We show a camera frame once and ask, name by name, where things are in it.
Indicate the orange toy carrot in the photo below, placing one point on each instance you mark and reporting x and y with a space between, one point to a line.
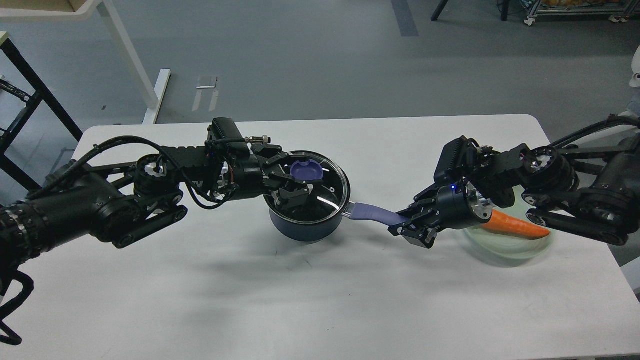
505 224

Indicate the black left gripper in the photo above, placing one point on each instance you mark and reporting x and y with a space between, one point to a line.
246 168

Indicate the clear glass plate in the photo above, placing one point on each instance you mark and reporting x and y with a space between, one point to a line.
508 246

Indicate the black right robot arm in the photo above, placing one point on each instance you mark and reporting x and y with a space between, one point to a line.
590 192

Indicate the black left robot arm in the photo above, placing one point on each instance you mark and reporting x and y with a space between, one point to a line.
128 188

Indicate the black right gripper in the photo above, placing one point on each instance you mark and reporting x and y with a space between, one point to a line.
454 206

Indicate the glass lid with purple knob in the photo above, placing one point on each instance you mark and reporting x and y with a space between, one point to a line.
329 196

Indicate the wheeled metal cart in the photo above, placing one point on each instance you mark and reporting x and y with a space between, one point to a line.
616 11

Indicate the black metal rack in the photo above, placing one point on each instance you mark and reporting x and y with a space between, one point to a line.
41 94

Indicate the white chair base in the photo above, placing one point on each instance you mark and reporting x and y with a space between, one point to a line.
633 107

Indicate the white desk frame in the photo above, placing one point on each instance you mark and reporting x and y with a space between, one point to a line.
81 10

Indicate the blue saucepan with handle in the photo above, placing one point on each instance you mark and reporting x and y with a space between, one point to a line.
316 232

